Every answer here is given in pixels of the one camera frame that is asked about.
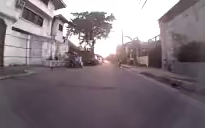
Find parked vehicle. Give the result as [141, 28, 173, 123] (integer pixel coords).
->
[67, 50, 104, 68]

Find person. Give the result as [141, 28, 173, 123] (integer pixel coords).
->
[117, 59, 123, 68]

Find pole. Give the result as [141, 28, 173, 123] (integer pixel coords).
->
[120, 29, 125, 47]

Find grey asphalt road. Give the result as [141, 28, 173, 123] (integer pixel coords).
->
[0, 63, 205, 128]

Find large leafy tree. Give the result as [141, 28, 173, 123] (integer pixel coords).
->
[66, 11, 116, 53]

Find low buildings with fence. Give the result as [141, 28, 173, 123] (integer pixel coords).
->
[115, 35, 163, 69]

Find raised concrete pavement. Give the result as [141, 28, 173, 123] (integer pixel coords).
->
[120, 63, 205, 98]

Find white building with gate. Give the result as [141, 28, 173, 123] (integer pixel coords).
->
[0, 0, 70, 68]

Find weathered grey building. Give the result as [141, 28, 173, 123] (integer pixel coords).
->
[157, 0, 205, 98]

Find overhead wires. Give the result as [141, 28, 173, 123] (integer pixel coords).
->
[137, 0, 149, 10]

